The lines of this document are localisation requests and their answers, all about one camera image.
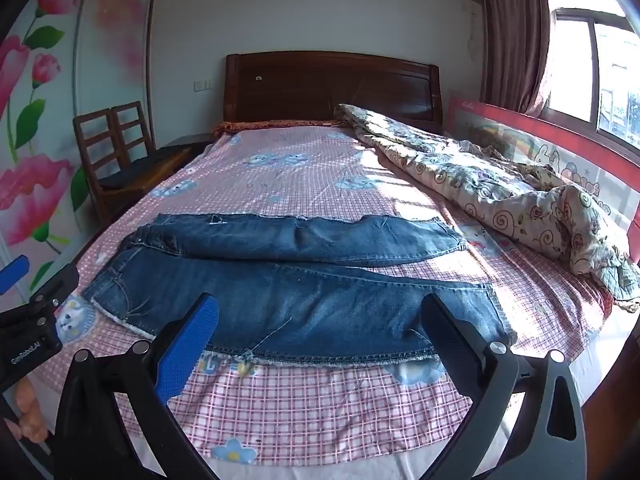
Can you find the white wall switch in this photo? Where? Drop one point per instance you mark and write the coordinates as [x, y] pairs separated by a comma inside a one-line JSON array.
[[201, 85]]

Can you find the black seat cushion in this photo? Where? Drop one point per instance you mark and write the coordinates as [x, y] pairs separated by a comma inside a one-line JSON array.
[[135, 167]]

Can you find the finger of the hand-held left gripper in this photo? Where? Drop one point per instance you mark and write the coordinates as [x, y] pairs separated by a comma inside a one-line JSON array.
[[12, 275], [55, 285]]

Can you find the blue denim pants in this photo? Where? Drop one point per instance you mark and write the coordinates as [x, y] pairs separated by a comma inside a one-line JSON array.
[[300, 300]]

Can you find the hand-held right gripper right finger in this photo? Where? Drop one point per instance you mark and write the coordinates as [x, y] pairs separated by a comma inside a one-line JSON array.
[[450, 342]]

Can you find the brown curtain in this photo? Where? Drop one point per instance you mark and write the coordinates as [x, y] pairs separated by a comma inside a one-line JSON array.
[[515, 35]]

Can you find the person's left hand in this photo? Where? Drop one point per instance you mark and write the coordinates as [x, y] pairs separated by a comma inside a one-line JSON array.
[[29, 410]]

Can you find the floral swirl quilt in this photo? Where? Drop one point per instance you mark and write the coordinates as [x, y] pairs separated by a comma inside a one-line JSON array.
[[500, 195]]

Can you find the dark wooden nightstand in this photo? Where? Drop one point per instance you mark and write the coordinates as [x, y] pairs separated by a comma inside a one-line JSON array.
[[190, 139]]

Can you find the dark wooden headboard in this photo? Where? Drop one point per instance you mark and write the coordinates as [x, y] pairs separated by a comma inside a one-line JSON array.
[[330, 85]]

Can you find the window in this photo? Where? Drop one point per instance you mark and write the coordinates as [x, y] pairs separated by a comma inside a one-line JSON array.
[[595, 60]]

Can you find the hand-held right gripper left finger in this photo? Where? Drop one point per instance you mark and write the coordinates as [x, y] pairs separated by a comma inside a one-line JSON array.
[[187, 350]]

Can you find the wooden slat-back chair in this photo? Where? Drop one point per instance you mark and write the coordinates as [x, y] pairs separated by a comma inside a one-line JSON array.
[[132, 127], [92, 145]]

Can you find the pink plaid bear bedsheet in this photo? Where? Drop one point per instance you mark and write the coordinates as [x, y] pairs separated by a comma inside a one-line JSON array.
[[310, 170]]

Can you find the red cartoon bed rail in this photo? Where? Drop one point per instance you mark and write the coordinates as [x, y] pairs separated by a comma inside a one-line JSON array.
[[560, 155]]

